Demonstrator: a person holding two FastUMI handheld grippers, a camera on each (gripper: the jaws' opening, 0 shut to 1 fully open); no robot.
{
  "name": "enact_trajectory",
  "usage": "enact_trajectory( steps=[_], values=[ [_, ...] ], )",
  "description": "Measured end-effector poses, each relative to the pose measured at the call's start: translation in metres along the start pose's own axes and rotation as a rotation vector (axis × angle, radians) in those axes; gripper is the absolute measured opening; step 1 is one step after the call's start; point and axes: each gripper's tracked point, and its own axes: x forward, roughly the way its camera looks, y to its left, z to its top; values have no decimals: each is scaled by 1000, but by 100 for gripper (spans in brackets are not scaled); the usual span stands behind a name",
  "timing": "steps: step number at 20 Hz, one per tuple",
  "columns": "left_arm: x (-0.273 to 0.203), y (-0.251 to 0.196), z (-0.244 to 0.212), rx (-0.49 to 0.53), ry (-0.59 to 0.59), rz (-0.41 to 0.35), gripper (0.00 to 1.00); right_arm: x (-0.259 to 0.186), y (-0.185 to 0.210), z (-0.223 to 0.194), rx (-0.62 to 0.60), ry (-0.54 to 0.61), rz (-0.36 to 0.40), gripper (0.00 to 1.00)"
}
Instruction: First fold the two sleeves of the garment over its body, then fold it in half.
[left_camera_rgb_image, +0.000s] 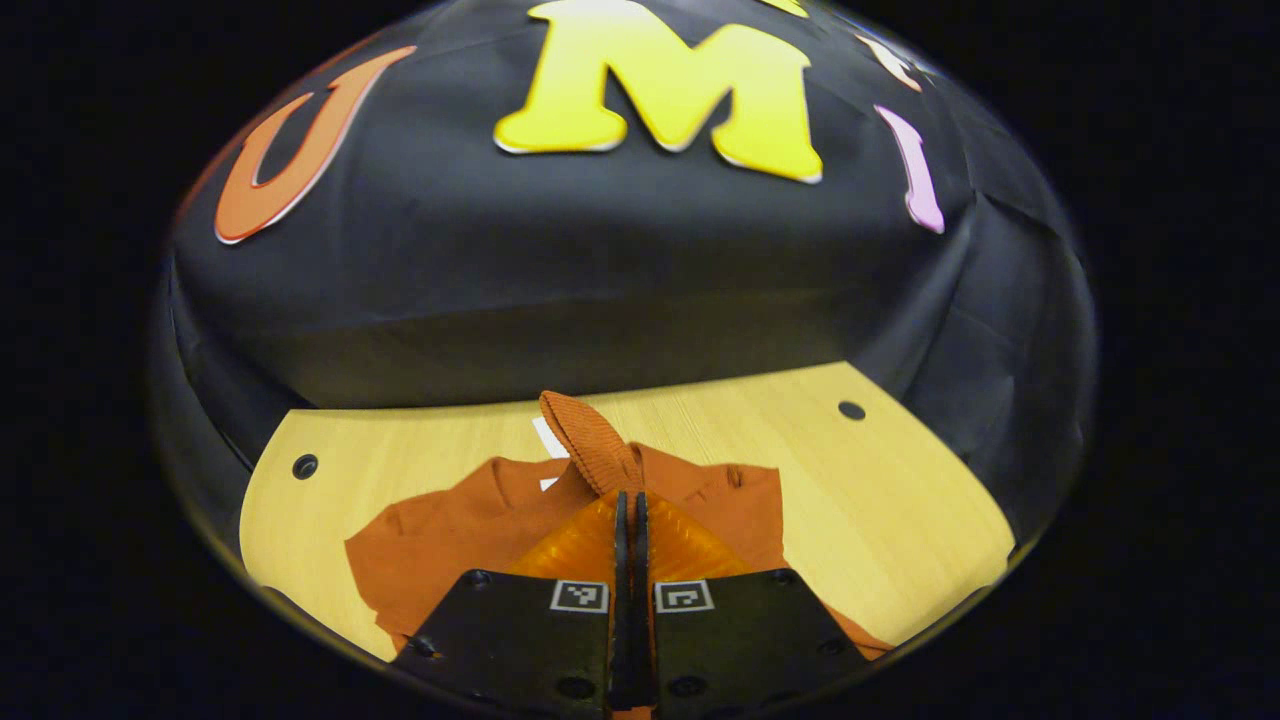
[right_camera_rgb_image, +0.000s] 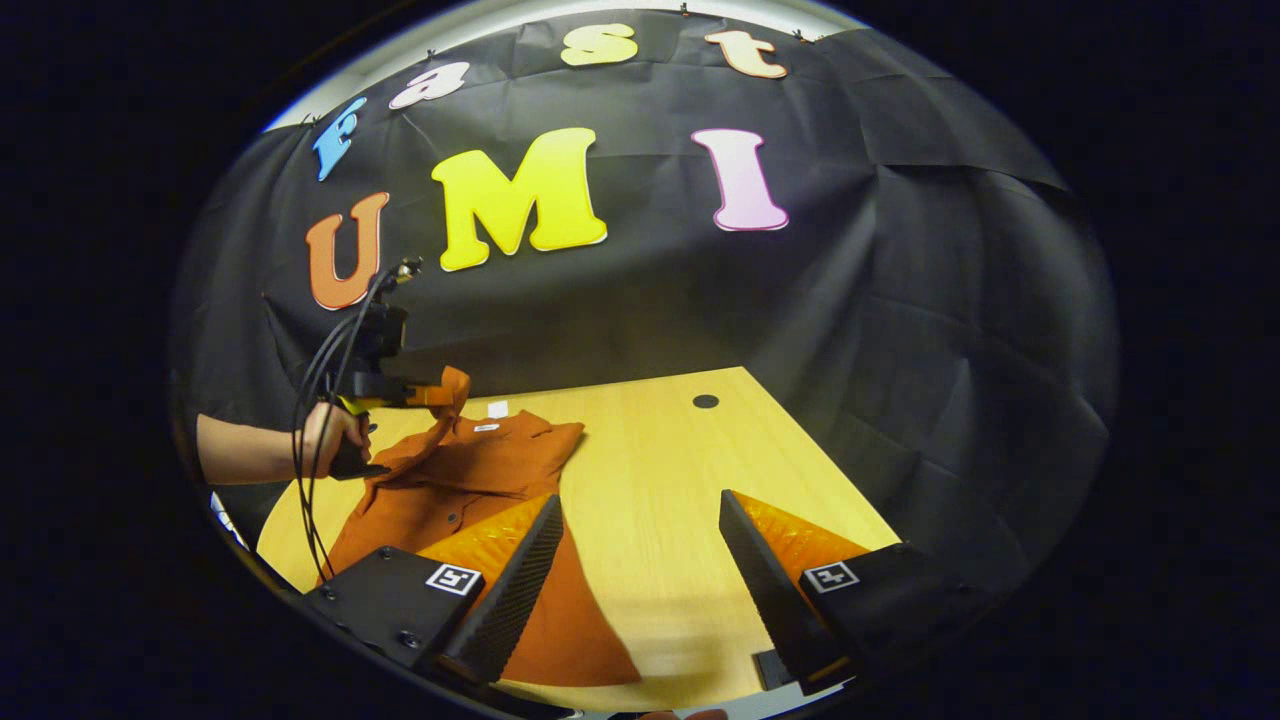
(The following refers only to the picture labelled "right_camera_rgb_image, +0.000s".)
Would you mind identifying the black cable bundle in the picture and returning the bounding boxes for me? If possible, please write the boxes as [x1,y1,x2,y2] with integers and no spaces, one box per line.
[290,265,401,583]

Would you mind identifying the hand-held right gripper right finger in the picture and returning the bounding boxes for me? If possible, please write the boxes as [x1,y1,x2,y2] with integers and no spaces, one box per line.
[720,490,991,696]

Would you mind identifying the orange button shirt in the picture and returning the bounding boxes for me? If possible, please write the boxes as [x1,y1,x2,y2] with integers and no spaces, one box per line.
[320,365,643,689]

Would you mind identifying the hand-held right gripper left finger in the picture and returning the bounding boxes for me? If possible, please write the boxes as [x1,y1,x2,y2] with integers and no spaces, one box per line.
[303,493,564,686]

